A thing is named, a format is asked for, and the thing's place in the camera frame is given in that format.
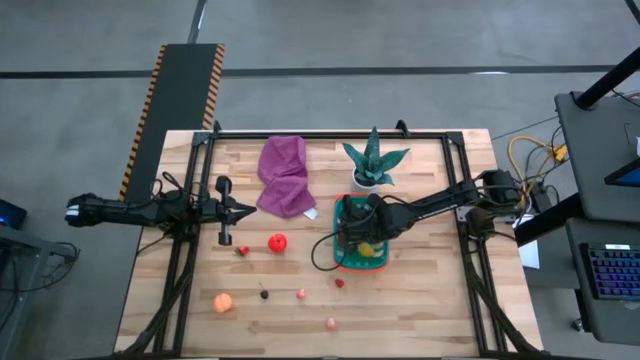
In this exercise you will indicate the dark cherry with stem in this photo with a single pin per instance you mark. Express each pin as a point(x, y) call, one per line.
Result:
point(264, 294)

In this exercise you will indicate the white plant pot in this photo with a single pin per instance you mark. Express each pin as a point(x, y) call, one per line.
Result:
point(356, 184)

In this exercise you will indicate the yellow lemon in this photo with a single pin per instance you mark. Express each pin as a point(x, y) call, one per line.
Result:
point(366, 249)

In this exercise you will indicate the blue screen tablet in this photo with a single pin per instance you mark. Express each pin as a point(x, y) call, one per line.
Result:
point(627, 175)

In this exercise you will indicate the purple cloth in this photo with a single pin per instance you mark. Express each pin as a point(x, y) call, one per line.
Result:
point(285, 175)

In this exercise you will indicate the black aluminium table frame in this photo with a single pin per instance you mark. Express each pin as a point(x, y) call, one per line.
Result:
point(325, 135)

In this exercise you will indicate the orange peach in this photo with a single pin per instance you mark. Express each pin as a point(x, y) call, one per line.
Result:
point(222, 303)

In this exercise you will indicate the black frame clamp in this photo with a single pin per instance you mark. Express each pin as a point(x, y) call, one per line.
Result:
point(216, 126)
point(401, 126)

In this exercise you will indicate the green snake plant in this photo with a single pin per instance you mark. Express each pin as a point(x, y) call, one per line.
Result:
point(372, 160)

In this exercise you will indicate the backlit keyboard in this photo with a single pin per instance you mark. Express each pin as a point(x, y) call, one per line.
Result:
point(615, 272)

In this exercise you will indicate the grey mounting plate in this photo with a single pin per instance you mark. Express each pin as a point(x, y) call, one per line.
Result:
point(461, 215)

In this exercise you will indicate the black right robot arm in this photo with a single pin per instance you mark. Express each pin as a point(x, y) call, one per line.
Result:
point(435, 200)

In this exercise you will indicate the black pole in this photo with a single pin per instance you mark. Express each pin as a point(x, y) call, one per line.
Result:
point(607, 77)

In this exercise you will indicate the small red strawberry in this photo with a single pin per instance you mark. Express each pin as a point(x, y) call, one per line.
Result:
point(243, 250)

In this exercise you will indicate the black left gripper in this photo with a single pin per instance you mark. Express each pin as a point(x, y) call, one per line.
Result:
point(224, 210)

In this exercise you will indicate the black caster wheel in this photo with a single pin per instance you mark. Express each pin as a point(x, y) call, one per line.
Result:
point(578, 325)

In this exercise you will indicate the grey metal stand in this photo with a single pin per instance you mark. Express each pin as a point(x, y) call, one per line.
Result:
point(30, 241)

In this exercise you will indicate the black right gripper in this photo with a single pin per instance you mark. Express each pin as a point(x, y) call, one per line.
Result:
point(370, 220)

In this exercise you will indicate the red tomato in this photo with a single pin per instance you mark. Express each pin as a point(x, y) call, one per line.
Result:
point(278, 243)

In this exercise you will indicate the black device blue light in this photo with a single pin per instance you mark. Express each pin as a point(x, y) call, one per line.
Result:
point(10, 215)

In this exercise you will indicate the white paper sheet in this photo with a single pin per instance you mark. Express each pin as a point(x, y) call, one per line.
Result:
point(531, 256)

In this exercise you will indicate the white cloth tag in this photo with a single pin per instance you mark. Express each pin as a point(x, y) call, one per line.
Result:
point(310, 214)

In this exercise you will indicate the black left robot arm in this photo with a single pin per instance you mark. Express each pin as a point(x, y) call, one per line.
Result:
point(120, 211)

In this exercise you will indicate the grey desk top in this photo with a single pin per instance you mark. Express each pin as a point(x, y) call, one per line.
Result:
point(595, 160)
point(610, 320)

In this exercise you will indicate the small red raspberry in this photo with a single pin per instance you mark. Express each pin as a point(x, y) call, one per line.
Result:
point(339, 283)

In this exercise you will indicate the black ramp hazard stripes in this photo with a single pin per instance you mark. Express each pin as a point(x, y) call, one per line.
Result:
point(180, 100)

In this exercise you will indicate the small pink fruit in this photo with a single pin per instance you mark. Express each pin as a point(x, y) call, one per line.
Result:
point(330, 323)
point(300, 294)

